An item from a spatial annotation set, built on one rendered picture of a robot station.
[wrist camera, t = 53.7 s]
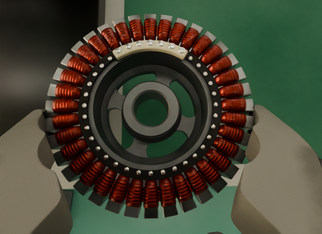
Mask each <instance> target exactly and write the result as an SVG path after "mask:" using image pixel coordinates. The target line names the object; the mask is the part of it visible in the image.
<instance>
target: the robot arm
mask: <svg viewBox="0 0 322 234"><path fill-rule="evenodd" d="M253 108H254V111H253V112H250V113H249V114H248V116H254V125H253V129H251V130H248V133H251V135H250V138H249V142H248V145H247V148H246V151H245V155H246V157H247V159H248V161H249V163H247V164H246V165H245V166H244V168H243V171H242V174H241V177H240V180H239V183H238V186H237V189H236V192H235V196H234V201H233V206H232V211H231V219H232V222H233V223H234V225H235V226H236V227H237V228H238V230H239V231H240V232H241V233H242V234H322V159H321V158H320V157H319V156H318V155H317V153H316V152H315V151H314V150H313V148H312V147H311V146H310V145H309V144H308V143H307V142H306V141H305V140H304V139H303V138H302V137H301V136H300V135H299V134H298V133H297V132H296V131H294V130H293V129H292V128H291V127H289V126H288V125H287V124H286V123H284V122H283V121H282V120H280V119H279V118H278V117H276V116H275V115H274V114H272V113H271V112H270V111H269V110H267V109H266V108H265V107H263V106H262V105H253ZM48 117H49V115H48V114H47V113H46V110H45V109H42V110H41V109H37V110H34V111H32V112H31V113H30V114H28V115H27V116H26V117H25V118H23V119H22V120H21V121H20V122H18V123H17V124H16V125H15V126H13V127H12V128H11V129H10V130H8V131H7V132H6V133H4V134H3V135H2V136H1V137H0V234H69V233H70V231H71V229H72V226H73V221H72V217H71V213H70V209H69V204H68V201H67V199H66V196H65V194H64V191H63V189H62V186H61V184H60V182H59V179H58V176H57V174H56V172H54V171H53V170H51V167H52V165H53V163H54V162H55V158H54V156H53V153H52V150H51V148H50V145H49V143H48V140H47V136H50V135H53V134H54V133H52V132H47V131H46V121H45V118H48Z"/></svg>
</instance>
